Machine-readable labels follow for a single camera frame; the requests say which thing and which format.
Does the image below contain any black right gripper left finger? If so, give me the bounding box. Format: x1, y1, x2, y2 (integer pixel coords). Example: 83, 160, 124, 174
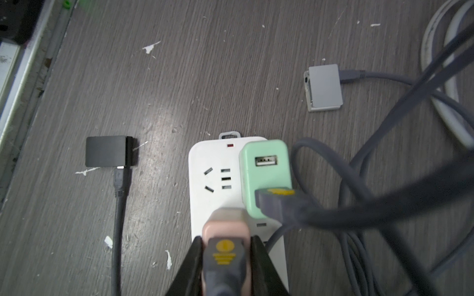
165, 236, 204, 296

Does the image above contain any pink USB wall charger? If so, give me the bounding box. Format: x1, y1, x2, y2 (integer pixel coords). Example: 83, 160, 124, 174
202, 208, 252, 296

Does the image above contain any silver mp3 player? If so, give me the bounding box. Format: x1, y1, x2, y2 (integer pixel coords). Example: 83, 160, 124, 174
304, 64, 343, 112

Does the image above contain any green USB wall charger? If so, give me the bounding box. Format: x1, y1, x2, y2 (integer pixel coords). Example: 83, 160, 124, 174
239, 139, 293, 219

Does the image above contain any grey USB cable green charger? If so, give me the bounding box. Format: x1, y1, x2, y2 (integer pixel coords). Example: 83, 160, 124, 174
254, 70, 474, 296

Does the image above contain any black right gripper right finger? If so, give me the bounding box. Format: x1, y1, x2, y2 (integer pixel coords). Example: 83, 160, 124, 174
250, 236, 289, 296

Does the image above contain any white power strip cord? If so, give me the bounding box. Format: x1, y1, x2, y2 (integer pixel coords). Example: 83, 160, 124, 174
420, 0, 474, 149

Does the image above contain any grey USB cable pink charger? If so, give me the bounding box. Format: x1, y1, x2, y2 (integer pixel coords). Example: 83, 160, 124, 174
201, 21, 474, 296

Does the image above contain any grey USB cable yellow charger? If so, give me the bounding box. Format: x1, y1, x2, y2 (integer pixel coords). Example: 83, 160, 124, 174
111, 166, 130, 296

